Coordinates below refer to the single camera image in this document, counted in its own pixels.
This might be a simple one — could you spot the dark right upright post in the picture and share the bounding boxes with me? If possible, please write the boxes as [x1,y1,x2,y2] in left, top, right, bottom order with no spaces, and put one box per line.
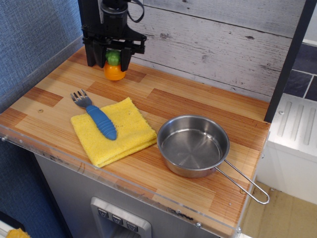
[264,0,317,123]

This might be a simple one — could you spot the stainless steel pan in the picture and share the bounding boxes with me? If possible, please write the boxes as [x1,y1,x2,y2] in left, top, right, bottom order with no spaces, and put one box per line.
[157,115,270,205]

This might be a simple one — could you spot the yellow folded cloth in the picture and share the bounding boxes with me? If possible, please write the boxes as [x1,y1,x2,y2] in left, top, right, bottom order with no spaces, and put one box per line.
[70,97,157,168]

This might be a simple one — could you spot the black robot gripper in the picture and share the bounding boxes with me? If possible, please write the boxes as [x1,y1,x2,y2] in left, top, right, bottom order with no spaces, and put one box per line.
[82,7,147,71]

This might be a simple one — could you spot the orange carrot-shaped toy container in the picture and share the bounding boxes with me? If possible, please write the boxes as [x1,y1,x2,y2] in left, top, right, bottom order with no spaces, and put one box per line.
[104,49,126,81]

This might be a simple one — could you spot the blue-handled metal fork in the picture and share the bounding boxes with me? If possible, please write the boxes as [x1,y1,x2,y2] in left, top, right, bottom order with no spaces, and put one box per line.
[70,89,117,140]

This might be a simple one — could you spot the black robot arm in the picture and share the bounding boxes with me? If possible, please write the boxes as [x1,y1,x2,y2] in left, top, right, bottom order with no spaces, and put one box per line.
[78,0,147,72]

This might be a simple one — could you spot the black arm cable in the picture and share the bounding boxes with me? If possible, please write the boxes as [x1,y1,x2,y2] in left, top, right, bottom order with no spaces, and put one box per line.
[126,0,145,23]

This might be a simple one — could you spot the silver toy dispenser panel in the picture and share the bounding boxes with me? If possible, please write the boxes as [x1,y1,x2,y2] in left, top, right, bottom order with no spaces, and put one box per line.
[90,197,152,238]

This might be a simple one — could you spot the yellow black object on floor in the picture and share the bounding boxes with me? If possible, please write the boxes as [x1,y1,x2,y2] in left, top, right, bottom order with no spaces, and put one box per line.
[6,229,30,238]

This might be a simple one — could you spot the white grooved side cabinet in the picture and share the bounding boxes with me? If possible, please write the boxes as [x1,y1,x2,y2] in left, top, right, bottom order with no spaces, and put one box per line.
[257,94,317,204]

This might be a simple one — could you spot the clear acrylic table guard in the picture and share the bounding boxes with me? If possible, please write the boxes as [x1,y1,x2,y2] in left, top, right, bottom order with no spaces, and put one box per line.
[0,125,270,238]

